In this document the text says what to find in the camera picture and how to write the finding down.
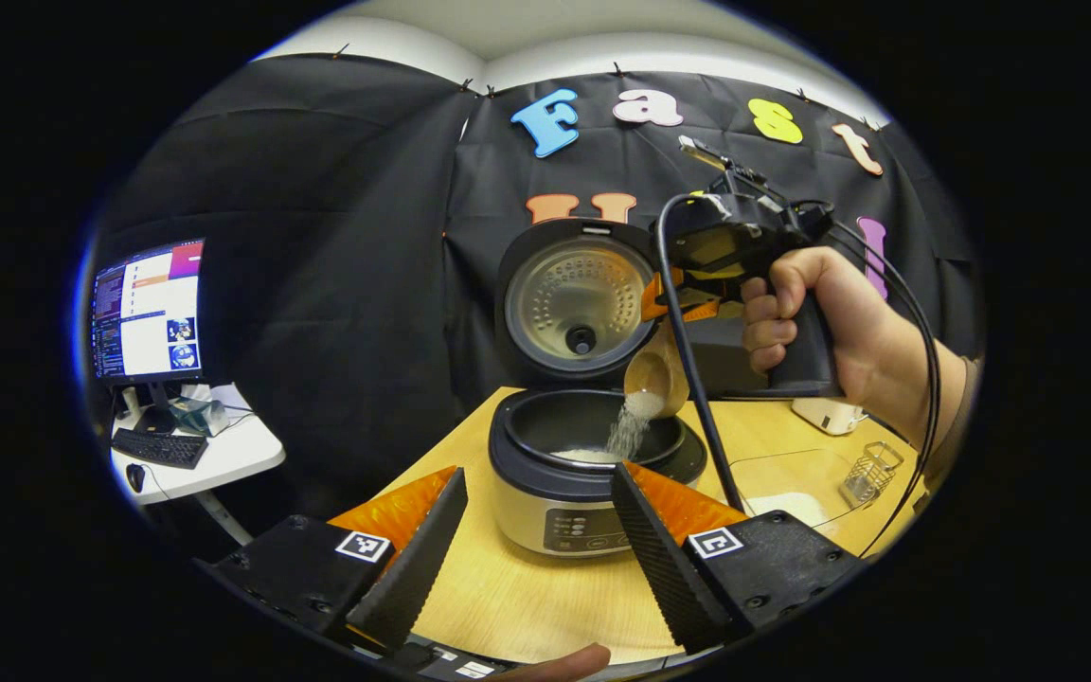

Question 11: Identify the wire chopstick holder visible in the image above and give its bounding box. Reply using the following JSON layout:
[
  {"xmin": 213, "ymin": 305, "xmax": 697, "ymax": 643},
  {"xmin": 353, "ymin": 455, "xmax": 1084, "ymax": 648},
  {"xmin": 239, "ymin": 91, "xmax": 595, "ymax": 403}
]
[{"xmin": 839, "ymin": 440, "xmax": 906, "ymax": 510}]

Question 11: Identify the computer monitor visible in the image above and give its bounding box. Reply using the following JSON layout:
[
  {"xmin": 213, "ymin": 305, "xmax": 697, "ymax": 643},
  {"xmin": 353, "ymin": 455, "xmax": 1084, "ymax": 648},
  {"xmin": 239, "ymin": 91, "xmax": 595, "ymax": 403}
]
[{"xmin": 89, "ymin": 239, "xmax": 210, "ymax": 435}]

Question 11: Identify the black keyboard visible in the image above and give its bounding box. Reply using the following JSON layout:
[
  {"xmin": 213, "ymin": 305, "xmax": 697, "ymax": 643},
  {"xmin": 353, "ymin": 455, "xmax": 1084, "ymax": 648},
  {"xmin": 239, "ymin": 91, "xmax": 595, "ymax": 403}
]
[{"xmin": 110, "ymin": 427, "xmax": 210, "ymax": 471}]

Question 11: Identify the white side table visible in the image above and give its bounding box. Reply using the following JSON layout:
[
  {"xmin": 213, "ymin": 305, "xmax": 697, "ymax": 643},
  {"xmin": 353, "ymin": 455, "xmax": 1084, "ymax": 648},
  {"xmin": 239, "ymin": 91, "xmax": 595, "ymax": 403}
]
[{"xmin": 110, "ymin": 382, "xmax": 287, "ymax": 550}]

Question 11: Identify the crumpled plastic bag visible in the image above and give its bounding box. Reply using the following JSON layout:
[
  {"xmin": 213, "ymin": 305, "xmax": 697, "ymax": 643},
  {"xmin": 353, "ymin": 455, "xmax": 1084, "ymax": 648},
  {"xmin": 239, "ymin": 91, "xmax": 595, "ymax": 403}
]
[{"xmin": 167, "ymin": 398, "xmax": 227, "ymax": 437}]

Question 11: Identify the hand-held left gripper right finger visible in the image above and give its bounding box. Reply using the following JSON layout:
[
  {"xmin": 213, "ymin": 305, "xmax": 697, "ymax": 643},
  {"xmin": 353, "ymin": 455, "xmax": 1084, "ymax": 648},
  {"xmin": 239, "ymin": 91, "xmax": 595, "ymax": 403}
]
[{"xmin": 610, "ymin": 461, "xmax": 868, "ymax": 655}]

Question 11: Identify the white toaster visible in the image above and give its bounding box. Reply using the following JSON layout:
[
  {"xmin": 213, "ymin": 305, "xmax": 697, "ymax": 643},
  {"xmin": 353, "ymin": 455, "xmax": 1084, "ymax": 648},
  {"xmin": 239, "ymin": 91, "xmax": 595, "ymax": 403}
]
[{"xmin": 790, "ymin": 396, "xmax": 870, "ymax": 437}]

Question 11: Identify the black and silver rice cooker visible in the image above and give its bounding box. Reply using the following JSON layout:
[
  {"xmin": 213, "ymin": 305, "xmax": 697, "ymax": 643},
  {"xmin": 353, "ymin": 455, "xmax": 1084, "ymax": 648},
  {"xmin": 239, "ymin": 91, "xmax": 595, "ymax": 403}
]
[{"xmin": 487, "ymin": 218, "xmax": 709, "ymax": 558}]

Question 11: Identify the clear container of rice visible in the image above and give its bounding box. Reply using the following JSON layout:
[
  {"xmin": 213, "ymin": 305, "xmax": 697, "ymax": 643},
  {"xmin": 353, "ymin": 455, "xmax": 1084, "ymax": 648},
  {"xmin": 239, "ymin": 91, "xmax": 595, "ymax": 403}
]
[{"xmin": 721, "ymin": 447, "xmax": 892, "ymax": 560}]

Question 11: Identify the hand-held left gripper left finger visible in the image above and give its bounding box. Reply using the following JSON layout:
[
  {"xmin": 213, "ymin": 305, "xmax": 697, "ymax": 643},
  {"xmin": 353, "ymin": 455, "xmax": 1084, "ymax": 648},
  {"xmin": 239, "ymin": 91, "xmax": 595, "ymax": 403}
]
[{"xmin": 209, "ymin": 467, "xmax": 469, "ymax": 655}]

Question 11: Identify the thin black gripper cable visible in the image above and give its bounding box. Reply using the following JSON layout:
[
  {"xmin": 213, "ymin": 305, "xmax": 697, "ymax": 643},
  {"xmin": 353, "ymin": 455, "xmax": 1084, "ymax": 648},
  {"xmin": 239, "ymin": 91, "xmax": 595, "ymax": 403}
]
[{"xmin": 792, "ymin": 201, "xmax": 944, "ymax": 560}]

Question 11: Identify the wooden spoon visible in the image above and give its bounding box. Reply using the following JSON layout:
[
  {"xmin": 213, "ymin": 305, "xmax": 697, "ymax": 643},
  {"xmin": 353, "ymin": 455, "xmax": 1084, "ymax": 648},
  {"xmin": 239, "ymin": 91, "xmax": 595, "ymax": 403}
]
[{"xmin": 623, "ymin": 322, "xmax": 693, "ymax": 421}]

